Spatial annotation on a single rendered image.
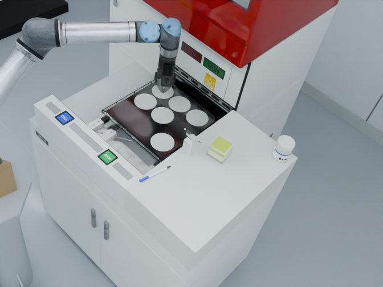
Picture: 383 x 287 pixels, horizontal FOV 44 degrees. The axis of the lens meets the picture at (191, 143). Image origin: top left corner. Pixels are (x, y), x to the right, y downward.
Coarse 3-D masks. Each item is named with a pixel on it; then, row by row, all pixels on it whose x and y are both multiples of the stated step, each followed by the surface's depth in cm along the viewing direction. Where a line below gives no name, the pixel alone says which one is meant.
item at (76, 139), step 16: (48, 96) 194; (48, 112) 188; (48, 128) 192; (64, 128) 184; (80, 128) 186; (64, 144) 189; (80, 144) 180; (96, 144) 182; (80, 160) 186; (96, 160) 177; (96, 176) 183; (112, 176) 173; (128, 176) 175; (112, 192) 180
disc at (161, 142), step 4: (156, 136) 197; (160, 136) 197; (164, 136) 197; (168, 136) 198; (152, 140) 195; (156, 140) 195; (160, 140) 196; (164, 140) 196; (168, 140) 196; (172, 140) 196; (152, 144) 194; (156, 144) 194; (160, 144) 194; (164, 144) 194; (168, 144) 195; (172, 144) 195; (156, 148) 192; (160, 148) 193; (164, 148) 193; (168, 148) 193
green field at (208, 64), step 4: (204, 60) 201; (208, 60) 199; (204, 64) 202; (208, 64) 200; (212, 64) 198; (208, 68) 201; (212, 68) 200; (216, 68) 198; (216, 72) 199; (220, 72) 197; (220, 76) 199
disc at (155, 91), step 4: (152, 88) 215; (156, 88) 215; (152, 92) 213; (156, 92) 213; (160, 92) 214; (168, 92) 214; (172, 92) 215; (156, 96) 212; (160, 96) 212; (164, 96) 212; (168, 96) 213
